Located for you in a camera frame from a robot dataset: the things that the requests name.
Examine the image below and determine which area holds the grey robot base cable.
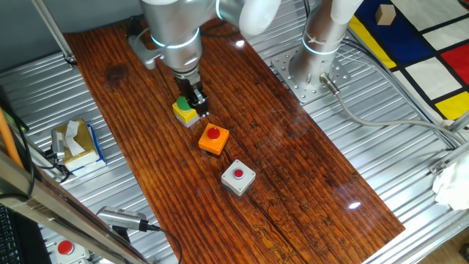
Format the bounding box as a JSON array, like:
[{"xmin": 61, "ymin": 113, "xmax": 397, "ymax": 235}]
[{"xmin": 319, "ymin": 73, "xmax": 468, "ymax": 146}]

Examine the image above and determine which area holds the silver camera beside tissues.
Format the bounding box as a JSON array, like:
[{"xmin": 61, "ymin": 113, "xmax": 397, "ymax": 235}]
[{"xmin": 50, "ymin": 128, "xmax": 67, "ymax": 161}]

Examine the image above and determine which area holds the yellow box green button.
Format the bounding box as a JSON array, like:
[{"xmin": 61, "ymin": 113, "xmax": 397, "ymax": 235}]
[{"xmin": 171, "ymin": 95, "xmax": 201, "ymax": 128}]

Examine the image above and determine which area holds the brown wooden board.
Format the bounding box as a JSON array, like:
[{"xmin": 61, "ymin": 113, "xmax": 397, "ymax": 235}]
[{"xmin": 62, "ymin": 3, "xmax": 406, "ymax": 264}]

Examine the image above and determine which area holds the shiny metal frame beam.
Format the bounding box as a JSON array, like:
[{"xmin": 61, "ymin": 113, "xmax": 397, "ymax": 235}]
[{"xmin": 0, "ymin": 146, "xmax": 147, "ymax": 264}]

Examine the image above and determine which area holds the black keyboard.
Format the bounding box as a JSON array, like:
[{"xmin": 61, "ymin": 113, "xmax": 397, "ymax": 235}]
[{"xmin": 0, "ymin": 203, "xmax": 23, "ymax": 264}]

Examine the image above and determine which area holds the grey box small red button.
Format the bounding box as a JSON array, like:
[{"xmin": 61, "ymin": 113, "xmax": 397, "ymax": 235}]
[{"xmin": 221, "ymin": 158, "xmax": 256, "ymax": 197}]

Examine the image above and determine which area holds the black camera cable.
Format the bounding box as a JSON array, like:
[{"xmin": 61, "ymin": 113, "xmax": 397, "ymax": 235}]
[{"xmin": 146, "ymin": 224, "xmax": 183, "ymax": 264}]

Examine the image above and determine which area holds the orange box red button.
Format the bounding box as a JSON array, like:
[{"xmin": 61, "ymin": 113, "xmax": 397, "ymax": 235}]
[{"xmin": 198, "ymin": 122, "xmax": 230, "ymax": 156}]

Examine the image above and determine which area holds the grey box red mushroom button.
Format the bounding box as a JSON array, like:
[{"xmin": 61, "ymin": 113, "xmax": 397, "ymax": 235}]
[{"xmin": 53, "ymin": 238, "xmax": 91, "ymax": 264}]

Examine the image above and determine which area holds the coloured squares cloth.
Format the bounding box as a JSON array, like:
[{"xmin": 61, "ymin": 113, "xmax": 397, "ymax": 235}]
[{"xmin": 347, "ymin": 0, "xmax": 469, "ymax": 122}]

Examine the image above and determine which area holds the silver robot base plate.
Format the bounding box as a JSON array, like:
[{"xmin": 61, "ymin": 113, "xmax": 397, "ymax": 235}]
[{"xmin": 270, "ymin": 45, "xmax": 352, "ymax": 104}]

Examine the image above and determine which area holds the white crumpled cloth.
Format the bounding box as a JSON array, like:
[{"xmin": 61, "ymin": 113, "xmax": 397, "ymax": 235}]
[{"xmin": 431, "ymin": 153, "xmax": 469, "ymax": 212}]

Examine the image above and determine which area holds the grey metal pole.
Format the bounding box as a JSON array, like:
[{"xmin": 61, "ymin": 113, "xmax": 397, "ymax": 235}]
[{"xmin": 31, "ymin": 0, "xmax": 78, "ymax": 67}]

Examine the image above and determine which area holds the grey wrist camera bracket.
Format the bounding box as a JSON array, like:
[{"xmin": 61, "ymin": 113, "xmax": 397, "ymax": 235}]
[{"xmin": 127, "ymin": 16, "xmax": 164, "ymax": 70}]

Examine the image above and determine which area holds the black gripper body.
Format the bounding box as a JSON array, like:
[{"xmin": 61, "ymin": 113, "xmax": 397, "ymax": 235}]
[{"xmin": 175, "ymin": 75, "xmax": 209, "ymax": 108}]

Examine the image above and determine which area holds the small wooden cube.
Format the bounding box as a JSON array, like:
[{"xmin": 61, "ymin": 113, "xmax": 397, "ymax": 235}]
[{"xmin": 374, "ymin": 4, "xmax": 397, "ymax": 26}]

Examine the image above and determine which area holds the aluminium profile bar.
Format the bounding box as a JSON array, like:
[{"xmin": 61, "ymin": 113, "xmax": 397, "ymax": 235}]
[{"xmin": 428, "ymin": 141, "xmax": 469, "ymax": 175}]

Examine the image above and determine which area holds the gold tissue box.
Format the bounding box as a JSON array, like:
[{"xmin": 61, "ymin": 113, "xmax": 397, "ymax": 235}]
[{"xmin": 51, "ymin": 117, "xmax": 100, "ymax": 166}]

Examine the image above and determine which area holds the orange pole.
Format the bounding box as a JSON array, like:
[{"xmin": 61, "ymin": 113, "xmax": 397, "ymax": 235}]
[{"xmin": 0, "ymin": 108, "xmax": 25, "ymax": 169}]

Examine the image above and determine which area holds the blue white tissue pack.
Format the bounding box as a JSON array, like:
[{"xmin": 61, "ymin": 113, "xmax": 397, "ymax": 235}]
[{"xmin": 69, "ymin": 124, "xmax": 108, "ymax": 177}]

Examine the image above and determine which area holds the silver ribbed camera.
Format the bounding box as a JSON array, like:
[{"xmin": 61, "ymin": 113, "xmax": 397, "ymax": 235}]
[{"xmin": 96, "ymin": 205, "xmax": 149, "ymax": 232}]

